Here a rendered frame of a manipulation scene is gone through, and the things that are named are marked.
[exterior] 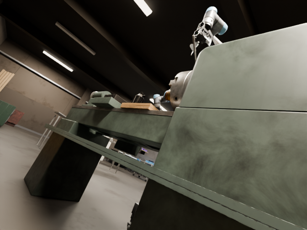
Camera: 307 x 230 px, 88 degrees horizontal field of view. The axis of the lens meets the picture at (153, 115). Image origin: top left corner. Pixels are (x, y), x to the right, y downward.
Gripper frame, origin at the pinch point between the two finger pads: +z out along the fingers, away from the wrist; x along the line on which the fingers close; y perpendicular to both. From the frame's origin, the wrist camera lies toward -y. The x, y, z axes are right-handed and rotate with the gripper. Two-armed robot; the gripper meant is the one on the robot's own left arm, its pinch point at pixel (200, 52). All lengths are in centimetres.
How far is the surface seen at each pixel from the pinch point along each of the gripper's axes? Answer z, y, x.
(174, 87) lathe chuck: 30.3, 6.8, -3.8
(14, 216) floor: 133, 48, -56
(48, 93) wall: -46, 155, -832
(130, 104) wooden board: 45, 19, -31
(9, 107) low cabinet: 76, 175, -486
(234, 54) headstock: 19.1, 3.4, 29.9
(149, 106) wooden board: 45.4, 13.3, -13.1
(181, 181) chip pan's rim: 78, 14, 32
